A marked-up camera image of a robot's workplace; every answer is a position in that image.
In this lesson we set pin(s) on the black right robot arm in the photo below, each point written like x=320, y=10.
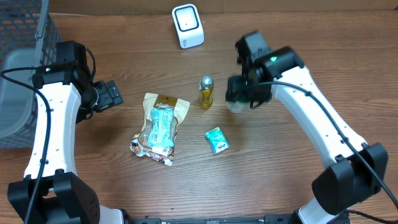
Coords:
x=354, y=170

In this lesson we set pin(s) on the grey plastic mesh basket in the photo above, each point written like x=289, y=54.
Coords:
x=28, y=39

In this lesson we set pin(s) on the yellow oil bottle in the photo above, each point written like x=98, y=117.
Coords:
x=206, y=88

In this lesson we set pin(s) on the brown snack pouch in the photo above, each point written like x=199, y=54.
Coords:
x=162, y=116

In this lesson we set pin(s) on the green lid jar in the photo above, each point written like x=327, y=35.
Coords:
x=238, y=106

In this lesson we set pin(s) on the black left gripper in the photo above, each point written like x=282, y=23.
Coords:
x=112, y=94

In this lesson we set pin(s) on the white barcode scanner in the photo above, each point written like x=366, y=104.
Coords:
x=188, y=26

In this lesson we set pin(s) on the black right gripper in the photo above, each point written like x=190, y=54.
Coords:
x=237, y=86

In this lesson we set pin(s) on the teal tissue packet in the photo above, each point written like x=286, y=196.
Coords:
x=217, y=140

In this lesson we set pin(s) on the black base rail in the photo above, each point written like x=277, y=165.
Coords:
x=214, y=220

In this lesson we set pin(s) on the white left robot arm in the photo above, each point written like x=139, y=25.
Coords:
x=51, y=191

